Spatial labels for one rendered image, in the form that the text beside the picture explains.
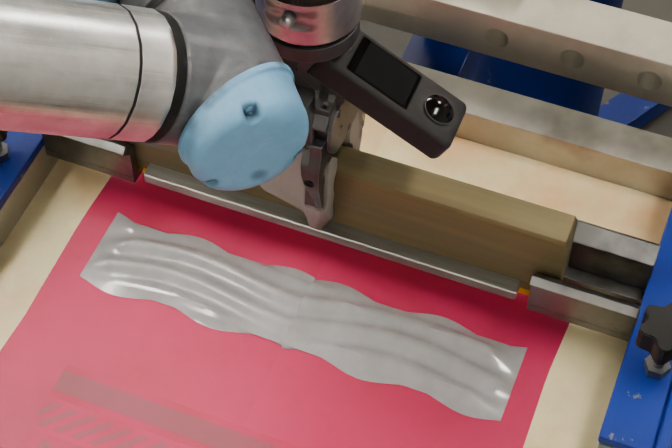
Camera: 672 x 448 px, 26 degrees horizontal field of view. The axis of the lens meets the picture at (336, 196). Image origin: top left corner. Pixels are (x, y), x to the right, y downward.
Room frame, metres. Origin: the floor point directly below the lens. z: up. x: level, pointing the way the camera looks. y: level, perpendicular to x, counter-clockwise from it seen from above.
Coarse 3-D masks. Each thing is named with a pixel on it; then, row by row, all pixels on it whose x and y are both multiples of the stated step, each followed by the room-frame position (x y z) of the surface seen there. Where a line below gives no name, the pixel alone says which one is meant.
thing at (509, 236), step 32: (160, 160) 0.75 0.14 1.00; (352, 160) 0.71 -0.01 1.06; (384, 160) 0.71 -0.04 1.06; (256, 192) 0.72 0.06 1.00; (352, 192) 0.69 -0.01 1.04; (384, 192) 0.68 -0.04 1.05; (416, 192) 0.68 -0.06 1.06; (448, 192) 0.68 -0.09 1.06; (480, 192) 0.68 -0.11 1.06; (352, 224) 0.69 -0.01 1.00; (384, 224) 0.68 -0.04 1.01; (416, 224) 0.67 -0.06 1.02; (448, 224) 0.66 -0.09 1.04; (480, 224) 0.65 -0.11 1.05; (512, 224) 0.65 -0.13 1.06; (544, 224) 0.65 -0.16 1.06; (576, 224) 0.65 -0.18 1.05; (448, 256) 0.66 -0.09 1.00; (480, 256) 0.65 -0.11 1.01; (512, 256) 0.64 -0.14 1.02; (544, 256) 0.64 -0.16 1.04
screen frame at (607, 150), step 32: (480, 96) 0.84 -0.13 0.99; (512, 96) 0.84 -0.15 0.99; (480, 128) 0.81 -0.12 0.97; (512, 128) 0.80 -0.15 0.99; (544, 128) 0.80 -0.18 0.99; (576, 128) 0.80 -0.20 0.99; (608, 128) 0.80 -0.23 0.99; (544, 160) 0.79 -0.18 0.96; (576, 160) 0.78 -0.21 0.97; (608, 160) 0.77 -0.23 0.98; (640, 160) 0.77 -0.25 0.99; (32, 192) 0.75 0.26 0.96; (0, 224) 0.71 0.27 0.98
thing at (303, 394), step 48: (384, 288) 0.66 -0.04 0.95; (432, 288) 0.66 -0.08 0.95; (528, 336) 0.61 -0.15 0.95; (288, 384) 0.57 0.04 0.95; (336, 384) 0.57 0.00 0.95; (384, 384) 0.57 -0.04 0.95; (528, 384) 0.57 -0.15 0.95; (288, 432) 0.53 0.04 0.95; (336, 432) 0.53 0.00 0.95; (384, 432) 0.53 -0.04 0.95; (432, 432) 0.53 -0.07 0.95; (480, 432) 0.53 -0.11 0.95
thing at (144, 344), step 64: (128, 192) 0.76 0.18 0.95; (64, 256) 0.69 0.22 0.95; (256, 256) 0.69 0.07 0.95; (320, 256) 0.69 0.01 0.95; (64, 320) 0.63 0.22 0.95; (128, 320) 0.63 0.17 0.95; (192, 320) 0.63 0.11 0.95; (0, 384) 0.57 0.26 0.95; (128, 384) 0.57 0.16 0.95; (192, 384) 0.57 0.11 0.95; (256, 384) 0.57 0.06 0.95
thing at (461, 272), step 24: (192, 192) 0.73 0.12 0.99; (216, 192) 0.73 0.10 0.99; (240, 192) 0.73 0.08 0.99; (264, 216) 0.71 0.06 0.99; (288, 216) 0.70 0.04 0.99; (336, 240) 0.68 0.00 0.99; (360, 240) 0.68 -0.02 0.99; (384, 240) 0.68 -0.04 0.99; (408, 264) 0.66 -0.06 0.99; (432, 264) 0.66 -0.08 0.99; (456, 264) 0.66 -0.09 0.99; (480, 288) 0.64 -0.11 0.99; (504, 288) 0.63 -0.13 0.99
